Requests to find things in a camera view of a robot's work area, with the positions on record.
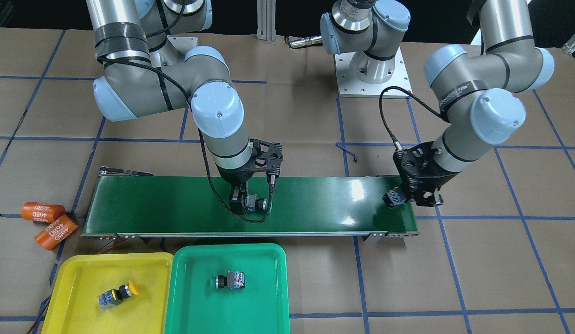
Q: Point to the aluminium frame post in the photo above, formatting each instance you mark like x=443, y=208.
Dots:
x=265, y=20

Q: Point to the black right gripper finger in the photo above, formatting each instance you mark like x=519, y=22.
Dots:
x=237, y=200
x=271, y=181

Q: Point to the green conveyor belt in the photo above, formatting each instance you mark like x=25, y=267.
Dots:
x=169, y=207

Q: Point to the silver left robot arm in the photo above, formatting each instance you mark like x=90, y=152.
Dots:
x=475, y=93

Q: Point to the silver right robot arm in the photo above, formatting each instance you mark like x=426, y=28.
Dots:
x=145, y=74

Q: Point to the green push button moved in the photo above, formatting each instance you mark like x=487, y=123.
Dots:
x=231, y=280

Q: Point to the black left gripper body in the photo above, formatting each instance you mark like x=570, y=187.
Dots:
x=437, y=179

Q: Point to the green plastic tray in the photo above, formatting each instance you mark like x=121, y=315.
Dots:
x=195, y=307

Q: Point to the yellow push button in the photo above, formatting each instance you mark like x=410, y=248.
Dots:
x=395, y=198
x=115, y=297

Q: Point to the green push button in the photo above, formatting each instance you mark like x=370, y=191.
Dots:
x=253, y=203

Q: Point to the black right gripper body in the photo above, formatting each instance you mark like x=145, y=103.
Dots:
x=233, y=176

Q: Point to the yellow plastic tray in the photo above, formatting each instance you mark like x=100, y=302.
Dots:
x=74, y=309

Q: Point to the orange cylinder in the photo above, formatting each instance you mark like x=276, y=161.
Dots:
x=41, y=212
x=56, y=232

